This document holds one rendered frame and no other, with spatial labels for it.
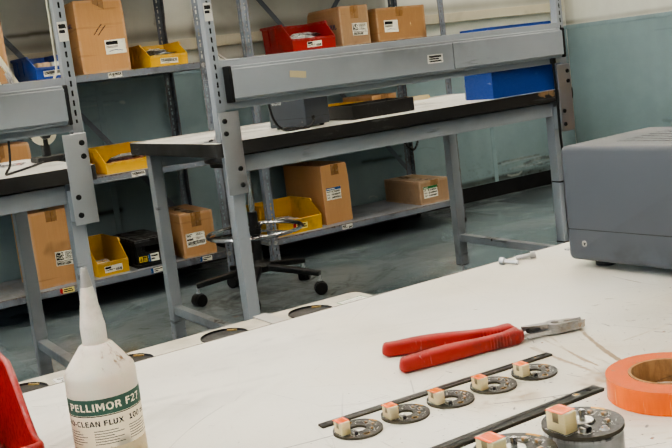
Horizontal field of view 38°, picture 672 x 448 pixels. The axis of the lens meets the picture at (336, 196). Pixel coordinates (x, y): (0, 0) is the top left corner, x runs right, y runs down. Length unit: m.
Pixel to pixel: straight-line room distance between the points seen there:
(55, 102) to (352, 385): 2.03
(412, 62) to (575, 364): 2.52
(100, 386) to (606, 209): 0.42
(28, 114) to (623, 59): 4.38
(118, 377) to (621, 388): 0.24
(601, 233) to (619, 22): 5.48
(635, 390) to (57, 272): 3.93
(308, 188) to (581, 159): 4.23
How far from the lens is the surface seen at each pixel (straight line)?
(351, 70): 2.90
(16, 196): 2.57
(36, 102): 2.52
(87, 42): 4.37
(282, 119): 2.98
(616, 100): 6.29
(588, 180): 0.76
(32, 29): 4.74
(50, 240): 4.30
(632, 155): 0.73
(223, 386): 0.59
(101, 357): 0.47
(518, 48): 3.32
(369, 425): 0.49
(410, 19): 5.21
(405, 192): 5.26
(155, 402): 0.58
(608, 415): 0.32
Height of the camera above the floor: 0.93
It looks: 8 degrees down
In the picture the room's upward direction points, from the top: 7 degrees counter-clockwise
